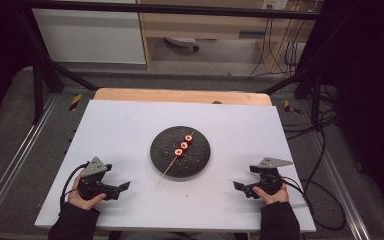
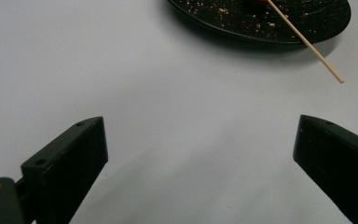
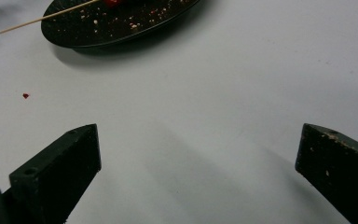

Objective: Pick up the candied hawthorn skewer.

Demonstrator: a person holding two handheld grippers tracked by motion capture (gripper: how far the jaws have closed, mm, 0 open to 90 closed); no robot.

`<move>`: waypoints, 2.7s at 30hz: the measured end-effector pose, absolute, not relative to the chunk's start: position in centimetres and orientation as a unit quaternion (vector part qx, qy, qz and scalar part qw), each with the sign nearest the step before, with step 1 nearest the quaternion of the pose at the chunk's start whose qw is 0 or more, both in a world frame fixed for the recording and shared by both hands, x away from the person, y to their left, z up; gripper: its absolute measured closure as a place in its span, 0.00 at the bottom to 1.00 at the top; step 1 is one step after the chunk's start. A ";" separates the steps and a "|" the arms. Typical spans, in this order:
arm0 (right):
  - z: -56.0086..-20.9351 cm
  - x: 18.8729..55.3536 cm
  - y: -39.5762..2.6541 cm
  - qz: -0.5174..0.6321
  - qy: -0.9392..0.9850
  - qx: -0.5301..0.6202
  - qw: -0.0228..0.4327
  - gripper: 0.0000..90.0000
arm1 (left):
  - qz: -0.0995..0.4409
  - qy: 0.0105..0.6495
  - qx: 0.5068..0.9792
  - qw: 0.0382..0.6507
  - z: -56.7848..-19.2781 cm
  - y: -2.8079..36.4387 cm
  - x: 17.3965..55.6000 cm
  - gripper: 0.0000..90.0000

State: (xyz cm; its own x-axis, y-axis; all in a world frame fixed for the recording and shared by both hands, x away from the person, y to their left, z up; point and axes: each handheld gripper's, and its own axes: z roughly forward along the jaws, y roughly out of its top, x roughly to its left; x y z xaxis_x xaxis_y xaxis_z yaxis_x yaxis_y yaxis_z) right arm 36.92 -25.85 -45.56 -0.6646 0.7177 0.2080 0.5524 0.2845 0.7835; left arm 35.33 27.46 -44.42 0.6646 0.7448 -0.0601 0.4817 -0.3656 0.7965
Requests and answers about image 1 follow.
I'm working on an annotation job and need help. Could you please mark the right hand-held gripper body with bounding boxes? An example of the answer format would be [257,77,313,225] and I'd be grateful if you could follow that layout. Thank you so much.
[249,157,294,197]

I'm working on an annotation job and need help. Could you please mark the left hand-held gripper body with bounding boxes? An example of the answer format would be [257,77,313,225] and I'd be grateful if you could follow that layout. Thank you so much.
[77,156,121,201]

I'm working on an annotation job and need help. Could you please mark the thin wooden skewer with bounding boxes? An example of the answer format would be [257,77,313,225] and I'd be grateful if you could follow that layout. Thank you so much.
[155,130,196,187]

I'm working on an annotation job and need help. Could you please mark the black round plate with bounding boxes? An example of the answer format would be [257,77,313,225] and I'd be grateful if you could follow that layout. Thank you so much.
[149,125,212,181]

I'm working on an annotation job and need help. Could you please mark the person's right hand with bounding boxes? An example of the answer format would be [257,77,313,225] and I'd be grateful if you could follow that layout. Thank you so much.
[252,183,290,206]

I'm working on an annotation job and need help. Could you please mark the person's left hand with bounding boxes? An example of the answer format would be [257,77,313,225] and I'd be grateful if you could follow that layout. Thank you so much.
[67,173,108,211]

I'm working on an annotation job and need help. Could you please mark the white board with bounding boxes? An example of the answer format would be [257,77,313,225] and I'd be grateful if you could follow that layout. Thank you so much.
[34,99,317,233]

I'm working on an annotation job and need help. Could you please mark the wooden table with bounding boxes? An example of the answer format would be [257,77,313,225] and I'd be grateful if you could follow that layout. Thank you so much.
[93,87,274,107]

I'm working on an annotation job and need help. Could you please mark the white cabinet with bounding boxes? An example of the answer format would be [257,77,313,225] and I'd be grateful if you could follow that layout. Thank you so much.
[31,0,147,65]

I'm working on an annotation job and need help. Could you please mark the white power strip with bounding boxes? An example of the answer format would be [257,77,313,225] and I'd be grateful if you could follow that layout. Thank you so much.
[164,36,201,52]

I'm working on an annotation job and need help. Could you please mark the wooden shelf unit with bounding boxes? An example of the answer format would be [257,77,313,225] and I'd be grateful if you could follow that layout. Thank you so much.
[136,0,318,73]

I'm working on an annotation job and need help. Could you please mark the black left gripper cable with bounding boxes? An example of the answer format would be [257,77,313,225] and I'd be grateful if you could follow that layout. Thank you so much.
[59,161,91,208]

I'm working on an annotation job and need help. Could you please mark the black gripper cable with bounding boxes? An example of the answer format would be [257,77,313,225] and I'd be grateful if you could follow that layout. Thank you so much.
[280,175,347,232]
[59,161,91,208]

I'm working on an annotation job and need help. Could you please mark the bundle of black floor cables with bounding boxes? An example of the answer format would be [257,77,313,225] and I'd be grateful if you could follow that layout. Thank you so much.
[281,83,339,188]

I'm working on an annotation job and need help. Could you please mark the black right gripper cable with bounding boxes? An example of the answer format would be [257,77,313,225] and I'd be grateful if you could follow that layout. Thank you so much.
[280,175,347,232]

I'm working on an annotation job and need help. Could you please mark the aluminium floor rail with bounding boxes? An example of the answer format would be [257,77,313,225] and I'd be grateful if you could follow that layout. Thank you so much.
[0,93,60,228]
[308,128,372,240]

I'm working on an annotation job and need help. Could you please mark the black metal frame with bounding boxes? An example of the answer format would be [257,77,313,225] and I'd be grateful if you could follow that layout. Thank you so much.
[11,0,339,125]

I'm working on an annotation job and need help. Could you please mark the white wall socket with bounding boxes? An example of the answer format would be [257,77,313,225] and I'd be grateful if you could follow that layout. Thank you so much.
[261,0,289,11]

